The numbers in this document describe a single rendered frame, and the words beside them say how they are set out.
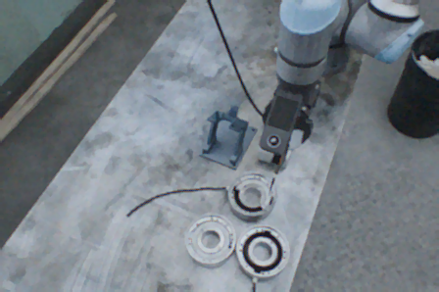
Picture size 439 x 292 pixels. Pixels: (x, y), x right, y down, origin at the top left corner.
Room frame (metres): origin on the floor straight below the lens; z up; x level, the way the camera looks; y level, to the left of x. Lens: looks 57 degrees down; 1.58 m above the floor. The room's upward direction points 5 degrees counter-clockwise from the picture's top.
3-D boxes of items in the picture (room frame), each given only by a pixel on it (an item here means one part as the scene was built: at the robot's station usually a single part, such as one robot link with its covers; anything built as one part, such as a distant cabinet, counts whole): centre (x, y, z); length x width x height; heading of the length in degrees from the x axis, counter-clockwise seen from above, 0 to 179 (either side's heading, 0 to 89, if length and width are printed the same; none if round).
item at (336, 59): (0.77, -0.32, 0.85); 0.15 x 0.15 x 0.10
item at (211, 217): (0.26, 0.03, 0.82); 0.10 x 0.10 x 0.04
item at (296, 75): (0.42, -0.14, 1.15); 0.08 x 0.08 x 0.05
